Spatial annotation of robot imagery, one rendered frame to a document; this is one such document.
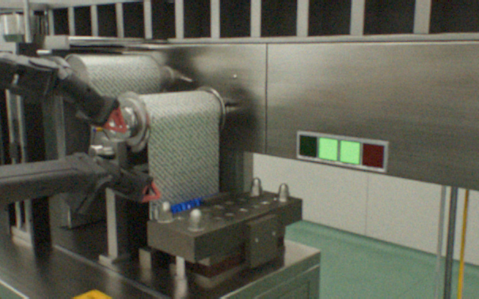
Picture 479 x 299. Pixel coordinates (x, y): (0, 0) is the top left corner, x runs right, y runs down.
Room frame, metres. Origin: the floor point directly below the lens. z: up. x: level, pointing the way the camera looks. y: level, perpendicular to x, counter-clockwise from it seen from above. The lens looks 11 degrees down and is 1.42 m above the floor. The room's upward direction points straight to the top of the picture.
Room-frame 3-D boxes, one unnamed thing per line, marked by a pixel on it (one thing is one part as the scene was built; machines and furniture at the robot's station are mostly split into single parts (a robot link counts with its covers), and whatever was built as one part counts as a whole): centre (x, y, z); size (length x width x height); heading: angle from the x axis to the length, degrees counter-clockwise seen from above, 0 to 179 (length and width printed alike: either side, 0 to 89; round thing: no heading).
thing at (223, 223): (1.28, 0.02, 1.00); 0.40 x 0.16 x 0.06; 138
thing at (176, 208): (1.32, 0.12, 1.03); 0.21 x 0.04 x 0.03; 138
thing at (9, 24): (1.84, 0.73, 1.50); 0.14 x 0.14 x 0.06
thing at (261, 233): (1.23, -0.06, 0.96); 0.10 x 0.03 x 0.11; 138
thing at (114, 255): (1.28, 0.32, 1.05); 0.06 x 0.05 x 0.31; 138
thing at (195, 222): (1.13, 0.10, 1.05); 0.04 x 0.04 x 0.04
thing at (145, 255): (1.33, 0.14, 0.92); 0.28 x 0.04 x 0.04; 138
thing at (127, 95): (1.28, 0.26, 1.25); 0.15 x 0.01 x 0.15; 48
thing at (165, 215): (1.19, 0.17, 1.05); 0.04 x 0.04 x 0.04
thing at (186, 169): (1.33, 0.14, 1.11); 0.23 x 0.01 x 0.18; 138
